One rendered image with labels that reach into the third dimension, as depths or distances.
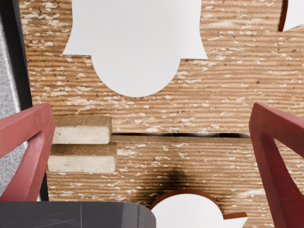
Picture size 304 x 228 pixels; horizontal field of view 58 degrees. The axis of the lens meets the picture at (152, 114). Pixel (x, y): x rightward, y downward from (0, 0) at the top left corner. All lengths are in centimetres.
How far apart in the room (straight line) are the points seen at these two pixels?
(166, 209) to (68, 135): 11
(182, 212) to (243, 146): 9
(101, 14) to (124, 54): 3
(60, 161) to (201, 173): 14
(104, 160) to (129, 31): 11
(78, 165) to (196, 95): 12
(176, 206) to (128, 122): 9
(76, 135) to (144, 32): 10
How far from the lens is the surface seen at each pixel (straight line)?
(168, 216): 27
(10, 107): 30
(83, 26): 23
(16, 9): 28
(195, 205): 26
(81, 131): 23
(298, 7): 26
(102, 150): 25
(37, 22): 25
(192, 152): 27
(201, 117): 26
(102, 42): 23
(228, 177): 30
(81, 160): 25
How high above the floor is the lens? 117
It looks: 70 degrees down
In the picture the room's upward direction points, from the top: 173 degrees clockwise
